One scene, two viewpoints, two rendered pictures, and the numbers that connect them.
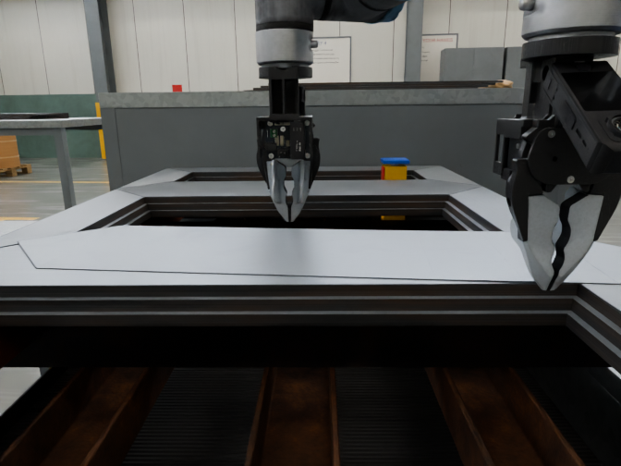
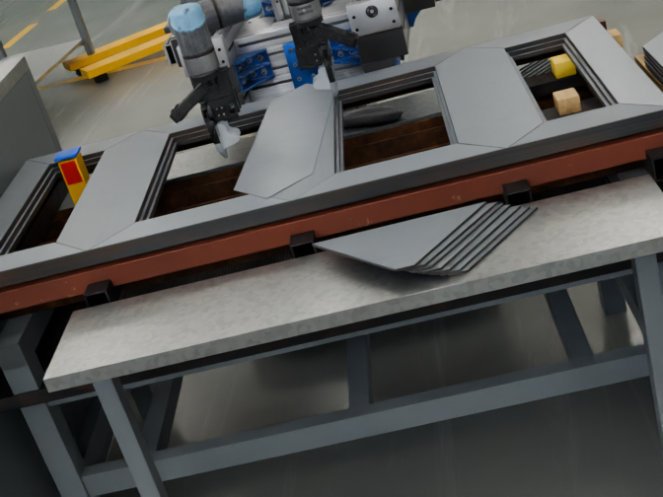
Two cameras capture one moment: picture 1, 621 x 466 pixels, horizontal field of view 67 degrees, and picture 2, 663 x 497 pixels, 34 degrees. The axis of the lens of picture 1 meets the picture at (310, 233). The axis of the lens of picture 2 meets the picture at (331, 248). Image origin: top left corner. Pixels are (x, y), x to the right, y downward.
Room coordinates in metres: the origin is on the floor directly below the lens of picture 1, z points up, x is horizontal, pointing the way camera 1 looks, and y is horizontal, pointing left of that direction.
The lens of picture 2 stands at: (0.25, 2.43, 1.67)
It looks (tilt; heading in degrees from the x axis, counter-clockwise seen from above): 25 degrees down; 276
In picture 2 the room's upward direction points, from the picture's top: 16 degrees counter-clockwise
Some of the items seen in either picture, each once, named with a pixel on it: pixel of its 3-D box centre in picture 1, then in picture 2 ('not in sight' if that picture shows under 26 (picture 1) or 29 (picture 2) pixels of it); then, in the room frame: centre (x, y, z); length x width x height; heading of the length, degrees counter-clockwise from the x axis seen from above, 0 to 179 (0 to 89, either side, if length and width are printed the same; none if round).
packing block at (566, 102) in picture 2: not in sight; (566, 102); (-0.12, 0.10, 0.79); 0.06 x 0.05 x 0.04; 89
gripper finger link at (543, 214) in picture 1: (527, 236); (324, 83); (0.42, -0.20, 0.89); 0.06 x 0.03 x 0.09; 179
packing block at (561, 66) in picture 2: not in sight; (562, 65); (-0.17, -0.15, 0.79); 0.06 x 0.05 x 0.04; 89
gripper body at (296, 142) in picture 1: (286, 115); (215, 95); (0.65, 0.03, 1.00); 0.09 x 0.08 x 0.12; 179
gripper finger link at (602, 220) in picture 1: (588, 190); not in sight; (0.39, -0.24, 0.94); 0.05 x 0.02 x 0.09; 89
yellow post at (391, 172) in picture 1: (393, 205); (82, 190); (1.11, -0.20, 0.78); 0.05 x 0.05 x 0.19; 89
